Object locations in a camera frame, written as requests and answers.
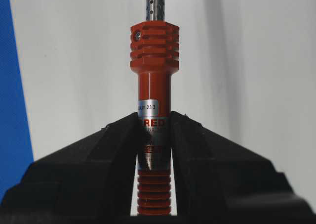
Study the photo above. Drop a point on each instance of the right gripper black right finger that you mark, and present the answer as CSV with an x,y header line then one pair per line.
x,y
220,182

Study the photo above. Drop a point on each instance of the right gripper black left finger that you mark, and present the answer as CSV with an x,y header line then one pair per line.
x,y
87,182

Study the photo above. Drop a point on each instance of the red handled soldering iron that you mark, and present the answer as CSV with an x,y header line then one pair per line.
x,y
154,58

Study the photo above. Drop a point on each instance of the blue table cloth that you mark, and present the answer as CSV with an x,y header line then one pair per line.
x,y
15,144

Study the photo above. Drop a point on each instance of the large white foam board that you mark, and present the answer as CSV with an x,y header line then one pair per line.
x,y
247,72

